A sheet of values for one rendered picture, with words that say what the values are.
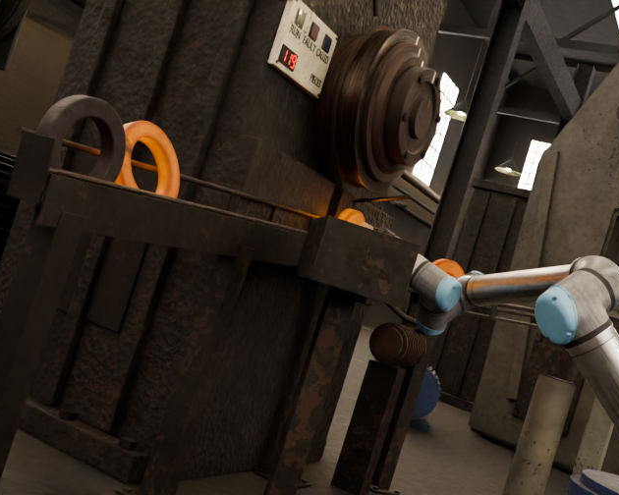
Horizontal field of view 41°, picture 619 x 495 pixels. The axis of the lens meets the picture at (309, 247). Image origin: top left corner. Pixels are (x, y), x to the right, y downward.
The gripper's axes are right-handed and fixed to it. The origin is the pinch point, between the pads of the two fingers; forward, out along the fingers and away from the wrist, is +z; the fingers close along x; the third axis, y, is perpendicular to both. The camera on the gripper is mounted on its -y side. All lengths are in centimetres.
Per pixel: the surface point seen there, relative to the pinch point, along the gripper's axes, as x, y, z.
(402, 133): 12.1, 31.7, -2.2
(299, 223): 19.3, -4.4, 5.2
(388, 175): -2.6, 20.3, 1.2
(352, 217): 3.8, 4.5, 0.3
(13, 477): 83, -76, -6
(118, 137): 105, -2, -2
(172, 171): 85, -4, 0
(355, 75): 25.1, 37.2, 12.6
